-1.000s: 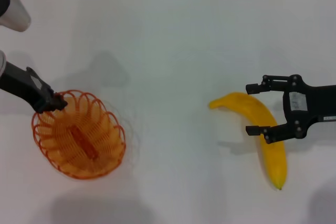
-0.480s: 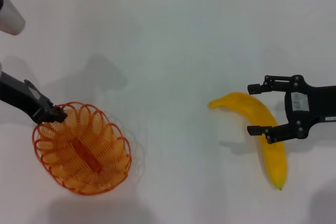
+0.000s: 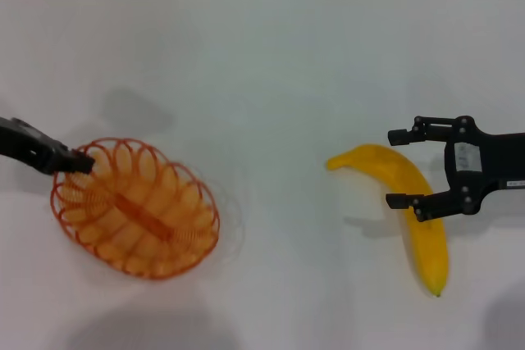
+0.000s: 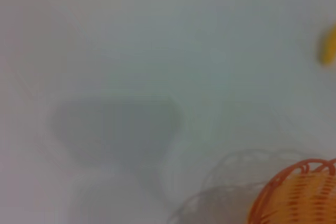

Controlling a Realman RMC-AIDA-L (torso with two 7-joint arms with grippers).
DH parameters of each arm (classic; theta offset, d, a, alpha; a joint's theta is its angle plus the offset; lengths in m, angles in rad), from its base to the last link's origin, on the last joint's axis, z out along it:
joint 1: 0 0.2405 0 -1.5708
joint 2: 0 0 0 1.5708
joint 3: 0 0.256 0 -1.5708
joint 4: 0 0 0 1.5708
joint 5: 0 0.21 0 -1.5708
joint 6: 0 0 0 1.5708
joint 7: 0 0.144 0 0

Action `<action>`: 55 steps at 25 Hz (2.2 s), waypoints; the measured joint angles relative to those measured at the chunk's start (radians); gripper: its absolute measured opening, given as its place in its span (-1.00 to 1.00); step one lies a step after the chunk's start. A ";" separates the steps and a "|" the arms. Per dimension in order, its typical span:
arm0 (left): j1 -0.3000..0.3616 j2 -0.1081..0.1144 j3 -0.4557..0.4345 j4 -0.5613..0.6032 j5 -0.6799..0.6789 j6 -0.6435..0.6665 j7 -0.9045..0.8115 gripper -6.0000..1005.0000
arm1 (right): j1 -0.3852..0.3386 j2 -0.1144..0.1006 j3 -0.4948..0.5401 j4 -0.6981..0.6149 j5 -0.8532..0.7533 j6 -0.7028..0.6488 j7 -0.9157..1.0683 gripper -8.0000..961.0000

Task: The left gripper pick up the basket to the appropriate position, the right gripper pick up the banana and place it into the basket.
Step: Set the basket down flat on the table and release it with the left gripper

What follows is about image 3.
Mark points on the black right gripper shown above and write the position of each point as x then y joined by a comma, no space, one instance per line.
467,161

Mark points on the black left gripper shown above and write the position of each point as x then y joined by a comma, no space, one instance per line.
33,147

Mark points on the yellow banana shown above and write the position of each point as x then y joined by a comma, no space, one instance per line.
428,251

